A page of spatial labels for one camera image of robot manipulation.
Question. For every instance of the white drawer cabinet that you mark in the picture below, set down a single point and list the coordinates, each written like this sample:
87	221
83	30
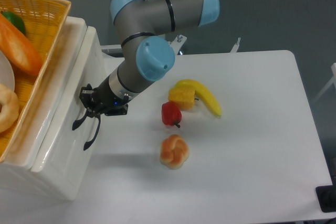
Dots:
16	169

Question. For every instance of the orange baguette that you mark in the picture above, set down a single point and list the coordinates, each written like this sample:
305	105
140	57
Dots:
18	49

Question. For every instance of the yellow banana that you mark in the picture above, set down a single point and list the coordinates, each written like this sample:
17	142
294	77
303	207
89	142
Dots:
203	93

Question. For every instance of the black device at edge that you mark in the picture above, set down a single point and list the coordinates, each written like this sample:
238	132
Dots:
326	198

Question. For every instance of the white plate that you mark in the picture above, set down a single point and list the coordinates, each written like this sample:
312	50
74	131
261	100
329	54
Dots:
7	77

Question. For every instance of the red bell pepper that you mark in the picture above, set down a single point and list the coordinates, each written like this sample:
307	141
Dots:
170	114

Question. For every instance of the yellow bell pepper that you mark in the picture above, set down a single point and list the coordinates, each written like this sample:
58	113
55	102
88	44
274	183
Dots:
183	97

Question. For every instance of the lower drawer black handle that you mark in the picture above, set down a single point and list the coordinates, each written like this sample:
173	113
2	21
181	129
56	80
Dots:
94	135

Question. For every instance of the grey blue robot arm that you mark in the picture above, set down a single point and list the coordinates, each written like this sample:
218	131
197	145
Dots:
140	26

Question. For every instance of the green pepper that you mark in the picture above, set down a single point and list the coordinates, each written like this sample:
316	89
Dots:
15	20

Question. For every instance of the knotted bread roll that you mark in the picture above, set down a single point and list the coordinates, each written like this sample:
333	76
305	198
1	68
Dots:
174	151

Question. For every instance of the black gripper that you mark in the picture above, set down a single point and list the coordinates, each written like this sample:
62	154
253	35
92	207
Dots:
110	98

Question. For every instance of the beige bagel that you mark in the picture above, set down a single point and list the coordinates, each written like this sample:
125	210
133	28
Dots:
9	107

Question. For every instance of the white chair frame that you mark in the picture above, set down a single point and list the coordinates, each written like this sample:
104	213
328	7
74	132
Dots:
328	86

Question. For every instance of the yellow woven basket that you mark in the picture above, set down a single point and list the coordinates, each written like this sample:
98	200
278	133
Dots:
44	20

